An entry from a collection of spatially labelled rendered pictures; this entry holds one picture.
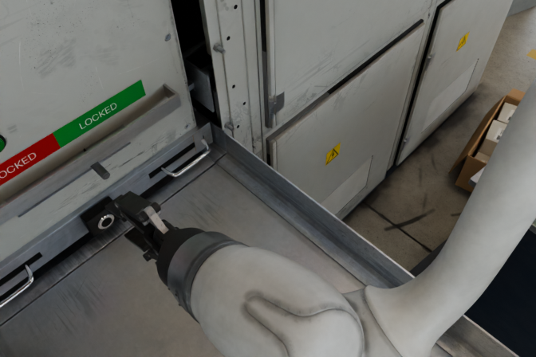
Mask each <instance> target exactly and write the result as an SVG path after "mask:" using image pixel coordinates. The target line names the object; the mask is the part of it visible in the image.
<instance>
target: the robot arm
mask: <svg viewBox="0 0 536 357"><path fill-rule="evenodd" d="M105 209H106V210H107V211H108V212H110V213H111V214H113V215H115V216H116V217H118V218H119V219H120V220H121V221H123V222H126V221H129V222H130V223H131V224H132V225H134V226H135V227H134V228H132V229H131V230H129V231H128V232H127V233H126V234H125V235H124V236H125V237H126V239H127V240H129V241H130V242H131V243H132V244H133V245H135V246H136V247H138V248H139V249H141V250H142V251H143V252H146V251H147V252H146V253H145V254H144V255H143V257H144V259H145V260H146V261H150V260H151V259H154V260H156V262H155V263H156V267H157V272H158V274H159V277H160V279H161V280H162V282H163V283H164V284H165V285H166V286H168V290H169V291H171V293H172V294H173V296H174V297H175V298H176V300H177V301H178V303H179V306H181V307H182V308H183V309H184V310H185V311H186V312H188V313H189V314H190V315H191V317H192V318H193V319H194V320H195V321H196V322H198V323H199V324H201V327H202V329H203V332H204V333H205V335H206V337H207V338H208V339H209V340H210V341H211V342H212V343H213V344H214V346H215V347H216V348H217V349H218V350H219V351H220V352H221V353H222V354H223V355H224V356H225V357H430V355H431V351H432V347H433V346H434V344H435V342H436V340H437V339H438V338H439V337H440V336H441V335H442V334H443V333H444V332H445V331H446V330H447V329H448V328H449V327H450V326H451V325H452V324H454V323H455V322H456V321H457V320H458V319H459V318H460V317H461V316H462V315H463V314H464V313H465V312H466V311H467V310H468V309H469V308H470V307H471V306H472V305H473V304H474V302H476V301H477V299H478V298H479V297H480V296H481V295H482V294H483V292H484V291H485V290H486V288H487V287H488V285H489V284H490V283H491V282H492V281H493V279H494V278H495V276H496V275H497V274H498V272H499V270H500V269H501V268H502V267H503V265H504V264H505V262H506V260H507V259H508V257H509V256H510V255H511V254H512V252H513V251H514V249H515V247H516V246H517V244H518V243H519V242H520V241H521V239H522V237H523V236H524V234H525V233H526V231H527V230H528V229H529V228H530V226H531V224H532V223H533V221H534V219H535V218H536V78H535V80H534V82H533V83H532V85H531V86H530V87H529V88H528V90H527V92H526V94H525V95H524V97H523V98H522V100H521V101H520V103H519V105H518V107H517V108H516V109H515V111H514V114H513V115H512V117H511V118H510V121H509V123H508V125H507V126H506V128H505V130H504V132H503V134H502V136H501V138H500V139H499V141H498V143H497V145H496V147H495V149H494V151H493V153H492V155H491V157H490V159H489V160H488V162H487V165H486V166H485V168H484V170H483V173H482V174H481V176H480V178H479V181H478V182H477V183H476V185H475V188H474V190H473V191H472V193H471V196H470V197H469V199H468V201H467V204H466V205H465V207H464V208H463V211H462V213H461V215H460V216H459V219H458V221H457V222H456V224H455V227H454V228H453V230H452V232H451V234H450V236H449V238H448V239H447V241H446V243H445V245H444V247H443V248H442V249H441V251H440V252H439V254H438V256H437V257H436V258H435V260H434V261H433V262H432V263H431V264H430V265H429V266H428V267H427V268H426V269H425V270H424V271H423V272H422V273H421V274H419V275H418V276H417V277H415V278H414V279H412V280H410V281H409V282H408V283H406V284H403V285H401V286H399V287H396V288H377V287H374V286H371V285H368V286H367V287H365V288H362V289H359V290H356V291H353V292H347V293H342V294H340V293H339V292H338V290H337V289H336V288H335V287H334V286H333V285H332V284H330V283H329V282H328V281H327V280H326V279H325V278H323V277H321V276H319V275H318V274H316V273H315V272H313V271H312V270H310V269H308V268H306V267H305V266H303V265H301V264H299V263H297V262H296V261H293V260H291V259H289V258H288V257H285V256H282V255H281V254H279V253H275V252H273V251H270V250H268V249H264V248H259V247H250V246H248V245H246V244H243V243H242V242H240V241H236V240H234V239H232V238H231V237H228V236H227V235H225V234H223V233H219V232H214V231H209V232H205V231H204V230H202V229H198V228H183V229H180V228H178V227H174V226H173V225H172V224H171V223H169V222H167V221H166V220H165V219H163V220H161V219H160V217H159V215H161V212H160V211H161V209H160V205H159V204H158V203H156V202H149V201H148V200H146V199H144V198H142V197H140V196H139V195H137V194H134V193H133V192H131V191H129V192H128V193H126V194H124V195H122V194H121V195H120V196H119V197H117V198H115V199H114V200H112V201H111V202H110V203H109V204H107V205H106V206H105Z"/></svg>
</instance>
